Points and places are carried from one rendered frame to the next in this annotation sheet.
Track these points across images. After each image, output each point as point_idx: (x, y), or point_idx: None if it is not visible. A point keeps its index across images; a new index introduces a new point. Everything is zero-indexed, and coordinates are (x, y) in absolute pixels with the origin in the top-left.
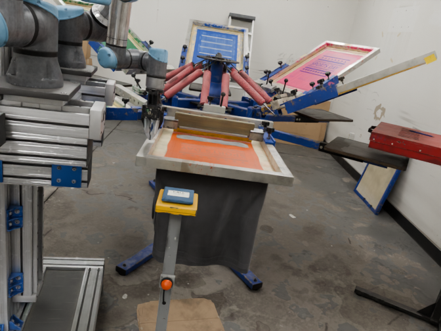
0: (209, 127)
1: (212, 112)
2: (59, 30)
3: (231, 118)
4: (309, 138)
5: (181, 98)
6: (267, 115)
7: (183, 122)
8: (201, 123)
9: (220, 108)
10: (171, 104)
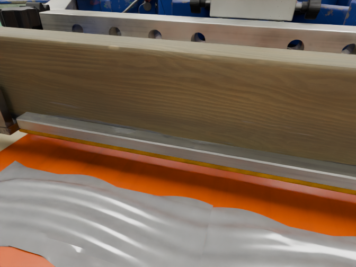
0: (188, 120)
1: (241, 20)
2: None
3: (327, 38)
4: None
5: (185, 0)
6: None
7: (35, 92)
8: (137, 95)
9: (274, 1)
10: (158, 12)
